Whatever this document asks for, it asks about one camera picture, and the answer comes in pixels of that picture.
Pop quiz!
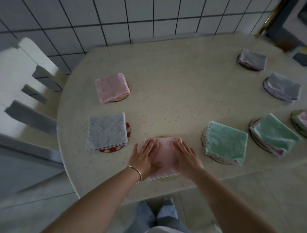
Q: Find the person's left hand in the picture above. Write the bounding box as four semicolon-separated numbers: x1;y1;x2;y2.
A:
127;138;162;179

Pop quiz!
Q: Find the person's right hand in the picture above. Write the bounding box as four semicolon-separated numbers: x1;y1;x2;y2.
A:
170;138;205;182

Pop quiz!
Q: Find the red bordered round coaster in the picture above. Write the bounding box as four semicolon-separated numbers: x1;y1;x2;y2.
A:
98;122;132;154

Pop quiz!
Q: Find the pink rimmed cartoon coaster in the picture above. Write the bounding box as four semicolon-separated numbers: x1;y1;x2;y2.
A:
249;119;274;153

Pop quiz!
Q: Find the person's left forearm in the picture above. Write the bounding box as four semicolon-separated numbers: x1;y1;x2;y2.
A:
42;168;142;233

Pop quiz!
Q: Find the person's right forearm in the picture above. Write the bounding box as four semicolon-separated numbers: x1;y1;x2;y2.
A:
192;169;279;233

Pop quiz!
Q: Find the person's right leg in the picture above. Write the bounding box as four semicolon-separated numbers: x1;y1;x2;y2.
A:
156;197;192;233

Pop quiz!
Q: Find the person's leg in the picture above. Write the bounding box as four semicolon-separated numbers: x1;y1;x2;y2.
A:
124;200;157;233
156;197;192;233

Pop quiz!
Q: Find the person's left leg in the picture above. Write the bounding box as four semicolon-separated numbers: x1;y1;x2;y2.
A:
124;200;157;233

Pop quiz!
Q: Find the white shirt sleeve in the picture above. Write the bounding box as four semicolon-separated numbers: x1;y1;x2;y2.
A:
146;225;190;233

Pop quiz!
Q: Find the white wooden chair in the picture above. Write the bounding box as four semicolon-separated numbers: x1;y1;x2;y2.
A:
0;37;70;164

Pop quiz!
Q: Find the dark blue panel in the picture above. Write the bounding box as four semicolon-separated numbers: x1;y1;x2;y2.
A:
265;0;307;52

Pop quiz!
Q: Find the silver bangle bracelet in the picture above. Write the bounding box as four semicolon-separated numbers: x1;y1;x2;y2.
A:
125;165;142;184

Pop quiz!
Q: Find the golden door frame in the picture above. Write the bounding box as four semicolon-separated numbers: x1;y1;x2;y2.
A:
255;0;288;36

